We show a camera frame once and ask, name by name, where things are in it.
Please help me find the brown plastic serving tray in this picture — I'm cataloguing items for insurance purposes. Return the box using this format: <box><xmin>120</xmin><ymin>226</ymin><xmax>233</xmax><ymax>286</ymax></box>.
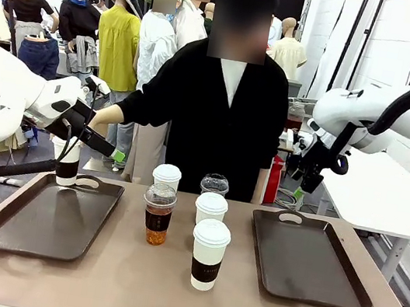
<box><xmin>0</xmin><ymin>159</ymin><xmax>127</xmax><ymax>271</ymax></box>
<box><xmin>238</xmin><ymin>204</ymin><xmax>388</xmax><ymax>307</ymax></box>

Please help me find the mannequin in beige blouse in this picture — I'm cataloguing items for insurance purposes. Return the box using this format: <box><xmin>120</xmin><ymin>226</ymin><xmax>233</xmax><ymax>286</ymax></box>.
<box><xmin>264</xmin><ymin>14</ymin><xmax>314</xmax><ymax>83</ymax></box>

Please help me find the white paper cup black sleeve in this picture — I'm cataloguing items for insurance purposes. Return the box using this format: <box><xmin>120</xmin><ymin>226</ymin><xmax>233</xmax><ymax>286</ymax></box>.
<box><xmin>183</xmin><ymin>216</ymin><xmax>235</xmax><ymax>295</ymax></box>
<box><xmin>45</xmin><ymin>135</ymin><xmax>84</xmax><ymax>189</ymax></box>

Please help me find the person's right forearm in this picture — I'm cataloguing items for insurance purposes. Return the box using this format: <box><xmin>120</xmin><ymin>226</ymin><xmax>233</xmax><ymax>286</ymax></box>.
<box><xmin>113</xmin><ymin>82</ymin><xmax>179</xmax><ymax>134</ymax></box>

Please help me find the mannequin torso in jeans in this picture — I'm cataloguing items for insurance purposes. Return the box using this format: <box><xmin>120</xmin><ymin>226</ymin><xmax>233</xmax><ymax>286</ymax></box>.
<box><xmin>14</xmin><ymin>30</ymin><xmax>64</xmax><ymax>82</ymax></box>

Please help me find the clear dome lid cup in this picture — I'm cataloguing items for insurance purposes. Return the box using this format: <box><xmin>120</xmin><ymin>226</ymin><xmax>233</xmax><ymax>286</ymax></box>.
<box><xmin>198</xmin><ymin>171</ymin><xmax>232</xmax><ymax>200</ymax></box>

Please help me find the person's right hand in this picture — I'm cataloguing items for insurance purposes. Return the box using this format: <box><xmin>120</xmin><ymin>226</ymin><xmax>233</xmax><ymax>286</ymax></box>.
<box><xmin>87</xmin><ymin>102</ymin><xmax>125</xmax><ymax>140</ymax></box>

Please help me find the person in black cardigan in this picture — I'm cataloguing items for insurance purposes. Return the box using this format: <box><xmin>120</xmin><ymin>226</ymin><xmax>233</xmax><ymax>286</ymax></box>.
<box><xmin>100</xmin><ymin>0</ymin><xmax>308</xmax><ymax>208</ymax></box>

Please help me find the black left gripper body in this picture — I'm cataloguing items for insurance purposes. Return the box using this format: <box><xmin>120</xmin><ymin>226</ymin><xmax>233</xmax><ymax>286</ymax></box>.
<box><xmin>44</xmin><ymin>94</ymin><xmax>100</xmax><ymax>144</ymax></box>

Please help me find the clear dome cup with tea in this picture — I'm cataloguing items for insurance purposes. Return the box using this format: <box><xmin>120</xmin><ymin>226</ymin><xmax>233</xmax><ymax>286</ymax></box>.
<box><xmin>135</xmin><ymin>180</ymin><xmax>179</xmax><ymax>249</ymax></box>

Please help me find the mannequin in black jacket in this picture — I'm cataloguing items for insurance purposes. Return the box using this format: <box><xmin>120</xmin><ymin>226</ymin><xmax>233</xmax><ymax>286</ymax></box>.
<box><xmin>49</xmin><ymin>0</ymin><xmax>109</xmax><ymax>78</ymax></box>

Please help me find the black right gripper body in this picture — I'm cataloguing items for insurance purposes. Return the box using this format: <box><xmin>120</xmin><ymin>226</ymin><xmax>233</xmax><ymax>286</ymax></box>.
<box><xmin>298</xmin><ymin>153</ymin><xmax>328</xmax><ymax>197</ymax></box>

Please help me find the person in white shirt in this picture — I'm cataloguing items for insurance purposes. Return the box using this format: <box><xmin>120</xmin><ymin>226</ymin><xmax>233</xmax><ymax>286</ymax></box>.
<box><xmin>171</xmin><ymin>0</ymin><xmax>215</xmax><ymax>47</ymax></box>

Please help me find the white side table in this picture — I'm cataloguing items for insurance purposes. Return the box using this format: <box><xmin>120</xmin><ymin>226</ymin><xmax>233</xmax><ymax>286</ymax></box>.
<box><xmin>305</xmin><ymin>141</ymin><xmax>410</xmax><ymax>286</ymax></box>

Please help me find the small white paper cup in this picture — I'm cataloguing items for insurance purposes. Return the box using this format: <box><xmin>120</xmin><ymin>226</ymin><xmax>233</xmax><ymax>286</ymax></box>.
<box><xmin>150</xmin><ymin>161</ymin><xmax>184</xmax><ymax>194</ymax></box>
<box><xmin>191</xmin><ymin>190</ymin><xmax>231</xmax><ymax>229</ymax></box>

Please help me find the mannequin with black hat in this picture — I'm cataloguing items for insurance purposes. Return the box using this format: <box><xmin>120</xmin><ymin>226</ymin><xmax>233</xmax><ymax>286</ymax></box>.
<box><xmin>0</xmin><ymin>0</ymin><xmax>64</xmax><ymax>58</ymax></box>

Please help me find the black tripod pole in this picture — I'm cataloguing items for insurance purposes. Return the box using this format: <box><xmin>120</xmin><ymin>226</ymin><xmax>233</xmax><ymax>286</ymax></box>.
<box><xmin>325</xmin><ymin>0</ymin><xmax>371</xmax><ymax>97</ymax></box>

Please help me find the red bag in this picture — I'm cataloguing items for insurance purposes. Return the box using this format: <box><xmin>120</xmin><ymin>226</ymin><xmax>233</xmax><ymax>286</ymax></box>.
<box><xmin>262</xmin><ymin>154</ymin><xmax>286</xmax><ymax>207</ymax></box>

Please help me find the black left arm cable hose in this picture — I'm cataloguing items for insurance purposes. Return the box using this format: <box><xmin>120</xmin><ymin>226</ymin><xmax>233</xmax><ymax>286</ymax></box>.
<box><xmin>0</xmin><ymin>67</ymin><xmax>102</xmax><ymax>195</ymax></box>

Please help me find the glass jar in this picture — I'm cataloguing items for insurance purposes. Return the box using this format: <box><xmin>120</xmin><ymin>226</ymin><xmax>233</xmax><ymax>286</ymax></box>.
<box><xmin>284</xmin><ymin>101</ymin><xmax>308</xmax><ymax>132</ymax></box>

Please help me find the person with green hat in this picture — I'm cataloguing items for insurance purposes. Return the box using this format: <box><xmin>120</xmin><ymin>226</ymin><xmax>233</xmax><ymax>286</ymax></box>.
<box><xmin>106</xmin><ymin>0</ymin><xmax>189</xmax><ymax>187</ymax></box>

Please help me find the mannequin in yellow top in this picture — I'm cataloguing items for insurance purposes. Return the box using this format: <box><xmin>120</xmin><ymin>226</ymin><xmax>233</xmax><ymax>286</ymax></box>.
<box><xmin>88</xmin><ymin>0</ymin><xmax>152</xmax><ymax>96</ymax></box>

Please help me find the coiled white cable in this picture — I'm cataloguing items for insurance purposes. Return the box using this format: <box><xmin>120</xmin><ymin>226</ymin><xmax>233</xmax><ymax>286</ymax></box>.
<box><xmin>273</xmin><ymin>186</ymin><xmax>305</xmax><ymax>212</ymax></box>

